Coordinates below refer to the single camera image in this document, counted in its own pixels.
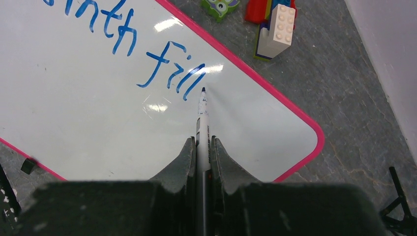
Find green frog toy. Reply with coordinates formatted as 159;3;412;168
201;0;240;23

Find black board clip far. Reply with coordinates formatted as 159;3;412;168
20;158;38;175

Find blue white marker pen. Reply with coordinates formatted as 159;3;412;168
196;88;211;236

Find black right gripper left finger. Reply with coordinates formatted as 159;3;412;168
15;137;196;236

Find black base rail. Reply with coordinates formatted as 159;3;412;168
0;166;21;236

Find colourful toy block stack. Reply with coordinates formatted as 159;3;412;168
244;0;297;61

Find white board with pink rim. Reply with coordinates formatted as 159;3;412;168
0;0;325;181

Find black tripod stand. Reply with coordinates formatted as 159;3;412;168
379;166;417;236

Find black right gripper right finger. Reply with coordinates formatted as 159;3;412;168
211;137;386;236

